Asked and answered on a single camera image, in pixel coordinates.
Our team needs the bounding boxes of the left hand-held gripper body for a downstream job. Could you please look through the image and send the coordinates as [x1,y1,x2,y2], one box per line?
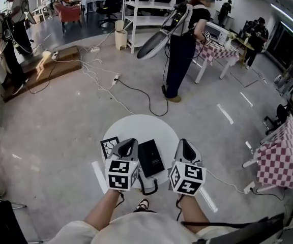
[105,158,140,192]

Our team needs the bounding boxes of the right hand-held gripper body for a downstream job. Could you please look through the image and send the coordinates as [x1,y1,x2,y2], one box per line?
[168,160,208,196]

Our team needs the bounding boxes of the person's left forearm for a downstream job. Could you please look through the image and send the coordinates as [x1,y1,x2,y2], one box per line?
[84,189,124,231]

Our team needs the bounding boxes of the person's right forearm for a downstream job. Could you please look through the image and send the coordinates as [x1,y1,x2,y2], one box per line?
[178,194,211,235]

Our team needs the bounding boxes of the black telephone base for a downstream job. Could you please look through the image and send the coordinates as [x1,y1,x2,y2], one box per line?
[138,139,166,178]

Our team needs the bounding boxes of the round white side table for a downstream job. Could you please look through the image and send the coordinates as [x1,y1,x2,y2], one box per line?
[102,114,180,190]

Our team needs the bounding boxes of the checkered cloth right table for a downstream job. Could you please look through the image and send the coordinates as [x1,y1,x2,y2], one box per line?
[242,133,293,193]

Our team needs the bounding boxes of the person's cream shirt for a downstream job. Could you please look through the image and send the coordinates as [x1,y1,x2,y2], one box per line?
[50,211,239,244]

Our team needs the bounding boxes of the person's black backpack rig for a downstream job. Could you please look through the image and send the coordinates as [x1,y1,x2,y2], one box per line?
[192,212,286,244]

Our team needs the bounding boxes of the pink checkered tablecloth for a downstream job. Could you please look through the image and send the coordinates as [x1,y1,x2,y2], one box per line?
[257,114,293,189]
[193,41,240,67]

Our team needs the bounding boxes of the wooden step platform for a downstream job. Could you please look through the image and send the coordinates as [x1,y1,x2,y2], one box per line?
[3,45,83,103]

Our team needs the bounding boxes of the grey backpack rig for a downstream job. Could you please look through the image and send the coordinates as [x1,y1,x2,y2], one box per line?
[137,4,193,60]
[0,16,34,55]
[21,0,38,25]

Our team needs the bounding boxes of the beige trash bin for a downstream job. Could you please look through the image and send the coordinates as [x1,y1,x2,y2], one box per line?
[114,20,128,51]

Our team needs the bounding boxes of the white vase with flowers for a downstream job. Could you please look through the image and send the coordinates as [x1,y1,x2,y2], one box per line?
[224,32,238,50]

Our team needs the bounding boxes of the small round yellow table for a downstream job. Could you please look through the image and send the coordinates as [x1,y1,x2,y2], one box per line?
[236,37,255,68]

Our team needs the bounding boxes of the white microwave oven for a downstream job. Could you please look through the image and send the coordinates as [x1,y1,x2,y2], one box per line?
[205,21,230,46]

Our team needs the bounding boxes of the white shelf rack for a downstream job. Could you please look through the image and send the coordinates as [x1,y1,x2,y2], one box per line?
[122,0,200,54]

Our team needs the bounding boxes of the dark double door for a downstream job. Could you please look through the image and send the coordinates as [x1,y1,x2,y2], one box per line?
[272,21,293,70]

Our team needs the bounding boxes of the pink armchair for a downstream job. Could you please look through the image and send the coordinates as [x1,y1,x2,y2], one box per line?
[53,2,81,34]

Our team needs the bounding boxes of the ceiling strip light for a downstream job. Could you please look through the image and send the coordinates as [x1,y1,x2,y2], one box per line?
[270,3,293,31]
[280,21,293,39]

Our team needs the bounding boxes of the white folding table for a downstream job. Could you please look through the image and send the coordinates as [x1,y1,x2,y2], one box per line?
[31,5,48,22]

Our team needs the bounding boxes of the left hand-held gripper cable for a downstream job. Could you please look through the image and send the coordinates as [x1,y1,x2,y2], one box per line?
[114,191,125,209]

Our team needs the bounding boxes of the hand-held gripper cable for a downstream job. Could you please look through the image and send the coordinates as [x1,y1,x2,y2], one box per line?
[175,197,185,222]
[114,191,125,209]

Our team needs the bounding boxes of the right hand-held gripper cable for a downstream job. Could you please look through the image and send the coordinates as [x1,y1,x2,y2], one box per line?
[175,197,185,222]

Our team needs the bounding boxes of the white cable bundle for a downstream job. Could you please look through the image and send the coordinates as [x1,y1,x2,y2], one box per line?
[56,30,137,115]

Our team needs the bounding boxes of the white table frame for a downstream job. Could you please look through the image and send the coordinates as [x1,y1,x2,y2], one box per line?
[194,57,236,84]

